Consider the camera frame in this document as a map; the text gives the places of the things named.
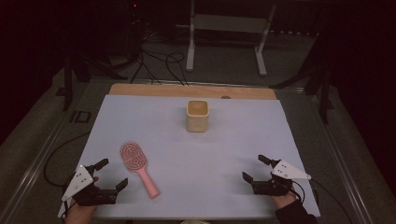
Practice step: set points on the beige square cup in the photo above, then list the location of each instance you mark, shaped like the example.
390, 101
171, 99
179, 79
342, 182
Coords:
197, 123

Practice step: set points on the pale grey table mat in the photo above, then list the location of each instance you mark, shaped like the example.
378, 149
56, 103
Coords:
193, 174

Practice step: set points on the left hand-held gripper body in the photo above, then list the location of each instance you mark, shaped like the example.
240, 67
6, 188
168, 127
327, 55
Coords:
79, 182

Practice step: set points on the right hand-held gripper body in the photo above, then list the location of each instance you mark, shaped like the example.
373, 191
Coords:
286, 171

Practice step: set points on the person's left hand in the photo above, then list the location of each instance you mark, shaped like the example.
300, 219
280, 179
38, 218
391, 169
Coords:
79, 214

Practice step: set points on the white metal stand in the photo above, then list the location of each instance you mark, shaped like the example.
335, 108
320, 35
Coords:
190, 46

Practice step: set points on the aluminium frame rail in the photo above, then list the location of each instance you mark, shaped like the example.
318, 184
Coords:
34, 168
342, 174

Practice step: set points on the pink hairbrush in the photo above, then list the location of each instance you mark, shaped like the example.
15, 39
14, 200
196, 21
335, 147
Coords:
133, 155

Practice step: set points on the black stand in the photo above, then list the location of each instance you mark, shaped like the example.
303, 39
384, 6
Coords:
325, 99
67, 84

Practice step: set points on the person's right hand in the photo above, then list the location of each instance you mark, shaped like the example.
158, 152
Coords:
283, 200

